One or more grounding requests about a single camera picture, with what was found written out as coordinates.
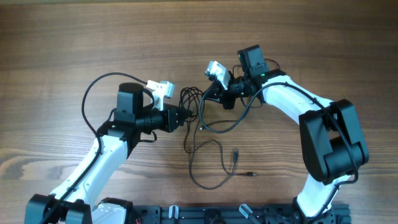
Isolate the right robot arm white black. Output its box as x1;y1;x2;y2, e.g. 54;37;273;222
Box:
204;45;369;223

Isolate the black right camera cable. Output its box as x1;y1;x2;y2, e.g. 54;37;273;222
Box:
198;81;360;224

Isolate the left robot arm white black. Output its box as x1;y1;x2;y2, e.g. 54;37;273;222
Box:
24;80;192;223

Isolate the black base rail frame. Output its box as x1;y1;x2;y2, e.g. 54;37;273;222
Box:
134;205;297;224

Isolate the black left camera cable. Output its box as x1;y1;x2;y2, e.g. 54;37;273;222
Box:
37;72;149;224

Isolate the black camera cable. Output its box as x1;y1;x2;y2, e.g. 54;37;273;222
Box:
37;72;149;224
198;81;360;224

